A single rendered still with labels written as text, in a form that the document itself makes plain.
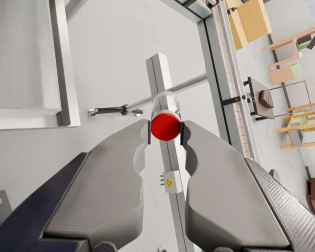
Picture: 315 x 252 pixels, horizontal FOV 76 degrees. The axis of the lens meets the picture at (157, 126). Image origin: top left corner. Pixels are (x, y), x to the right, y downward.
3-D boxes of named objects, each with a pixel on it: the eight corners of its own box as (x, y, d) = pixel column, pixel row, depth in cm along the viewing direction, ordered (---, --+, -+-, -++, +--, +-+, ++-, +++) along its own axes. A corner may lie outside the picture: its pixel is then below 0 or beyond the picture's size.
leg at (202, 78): (116, 105, 153) (206, 64, 102) (126, 105, 159) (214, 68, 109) (118, 116, 152) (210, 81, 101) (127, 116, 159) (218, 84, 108)
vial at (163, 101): (179, 90, 17) (183, 111, 13) (178, 114, 18) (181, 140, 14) (153, 89, 17) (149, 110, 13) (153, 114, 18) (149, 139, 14)
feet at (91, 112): (86, 107, 142) (97, 102, 133) (139, 109, 180) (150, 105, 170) (88, 118, 142) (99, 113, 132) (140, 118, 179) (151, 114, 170)
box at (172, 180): (161, 172, 119) (173, 171, 113) (167, 170, 123) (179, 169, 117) (165, 193, 118) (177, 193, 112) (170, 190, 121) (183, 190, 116)
